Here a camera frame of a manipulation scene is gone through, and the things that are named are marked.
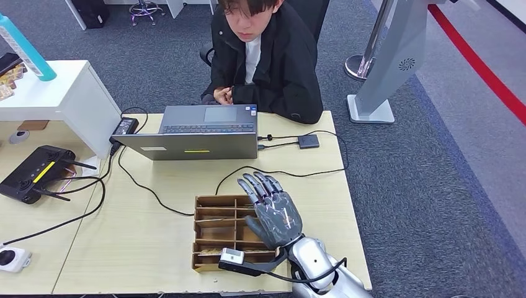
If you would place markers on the black laptop power adapter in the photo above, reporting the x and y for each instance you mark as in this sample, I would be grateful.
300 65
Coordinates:
125 126

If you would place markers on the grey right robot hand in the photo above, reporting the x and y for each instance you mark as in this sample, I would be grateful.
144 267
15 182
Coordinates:
277 218

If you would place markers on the small round white puck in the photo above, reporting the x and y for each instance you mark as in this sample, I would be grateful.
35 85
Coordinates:
19 137

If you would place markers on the black camera bracket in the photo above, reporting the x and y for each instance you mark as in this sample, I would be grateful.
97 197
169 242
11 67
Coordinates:
254 269

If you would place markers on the grey kiosk stand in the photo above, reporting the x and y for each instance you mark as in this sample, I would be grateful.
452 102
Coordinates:
394 53

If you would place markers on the white power strip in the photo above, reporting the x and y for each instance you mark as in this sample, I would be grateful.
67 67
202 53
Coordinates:
14 259

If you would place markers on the small black USB hub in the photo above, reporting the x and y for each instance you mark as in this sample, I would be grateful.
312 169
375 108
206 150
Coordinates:
308 141

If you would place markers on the stack of yellow cards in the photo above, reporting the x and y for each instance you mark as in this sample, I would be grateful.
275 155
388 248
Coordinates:
8 84

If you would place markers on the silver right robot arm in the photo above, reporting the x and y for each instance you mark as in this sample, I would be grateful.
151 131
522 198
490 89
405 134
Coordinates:
316 259

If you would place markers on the grey laptop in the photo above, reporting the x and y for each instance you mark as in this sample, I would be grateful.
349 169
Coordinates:
197 146

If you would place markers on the black cabinet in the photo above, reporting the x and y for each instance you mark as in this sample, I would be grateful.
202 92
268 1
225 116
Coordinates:
90 12

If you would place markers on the person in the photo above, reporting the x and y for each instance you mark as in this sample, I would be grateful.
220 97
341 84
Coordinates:
279 74

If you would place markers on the person's right hand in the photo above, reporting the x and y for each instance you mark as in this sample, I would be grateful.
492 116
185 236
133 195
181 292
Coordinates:
223 95

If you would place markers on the black router with yellow stripe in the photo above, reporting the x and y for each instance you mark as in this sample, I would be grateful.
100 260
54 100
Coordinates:
28 177

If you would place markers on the chrome stool base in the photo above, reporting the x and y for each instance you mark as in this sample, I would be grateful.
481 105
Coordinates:
144 8

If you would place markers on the white paper slip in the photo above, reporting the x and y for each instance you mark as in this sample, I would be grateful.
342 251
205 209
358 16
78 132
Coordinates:
91 164

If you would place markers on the yellow printed room key card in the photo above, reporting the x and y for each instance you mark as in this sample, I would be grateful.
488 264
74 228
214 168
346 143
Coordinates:
209 251

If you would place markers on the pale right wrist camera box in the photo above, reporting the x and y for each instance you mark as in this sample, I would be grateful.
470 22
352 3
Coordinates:
232 256

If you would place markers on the white desk leg panel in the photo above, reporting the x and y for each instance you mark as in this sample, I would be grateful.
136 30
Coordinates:
176 7
76 16

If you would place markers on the chrome stanchion post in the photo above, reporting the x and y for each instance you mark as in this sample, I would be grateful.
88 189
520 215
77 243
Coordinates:
359 65

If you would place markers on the teal bottle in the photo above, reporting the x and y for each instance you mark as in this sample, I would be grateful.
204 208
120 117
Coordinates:
28 53

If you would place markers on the brown cardboard piece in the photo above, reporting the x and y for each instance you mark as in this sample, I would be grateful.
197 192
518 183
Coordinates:
33 125

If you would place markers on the wooden card organizer box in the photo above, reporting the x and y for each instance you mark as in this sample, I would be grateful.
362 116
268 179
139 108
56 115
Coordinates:
213 232

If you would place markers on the white desk shelf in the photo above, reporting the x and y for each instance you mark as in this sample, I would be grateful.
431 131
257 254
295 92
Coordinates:
61 94

